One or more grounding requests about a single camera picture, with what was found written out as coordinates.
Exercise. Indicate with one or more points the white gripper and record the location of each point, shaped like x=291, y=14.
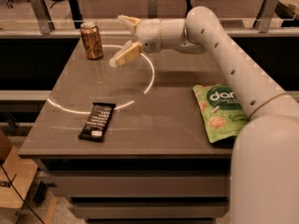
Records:
x=149, y=34

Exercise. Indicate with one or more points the orange soda can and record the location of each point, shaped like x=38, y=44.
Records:
x=91, y=40

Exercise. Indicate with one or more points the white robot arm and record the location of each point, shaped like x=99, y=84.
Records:
x=264, y=180

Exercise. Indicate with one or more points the black chocolate bar wrapper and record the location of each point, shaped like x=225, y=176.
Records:
x=96, y=124

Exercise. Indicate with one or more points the green dang chips bag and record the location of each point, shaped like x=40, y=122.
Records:
x=221, y=111

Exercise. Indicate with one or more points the grey drawer cabinet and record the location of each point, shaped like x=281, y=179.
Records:
x=140, y=190

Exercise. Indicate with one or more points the wooden box on floor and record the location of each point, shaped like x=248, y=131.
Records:
x=16, y=177

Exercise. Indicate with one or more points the middle metal rail bracket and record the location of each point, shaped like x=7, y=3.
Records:
x=152, y=9

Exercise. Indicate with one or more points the metal rail bracket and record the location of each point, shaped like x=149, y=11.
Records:
x=42, y=16
x=264, y=21
x=152, y=9

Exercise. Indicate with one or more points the left metal rail bracket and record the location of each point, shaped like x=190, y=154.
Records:
x=42, y=16

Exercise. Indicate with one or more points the horizontal metal rail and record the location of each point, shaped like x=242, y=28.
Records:
x=281, y=32

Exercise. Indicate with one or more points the right metal rail bracket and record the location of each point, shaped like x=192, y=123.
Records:
x=264, y=21

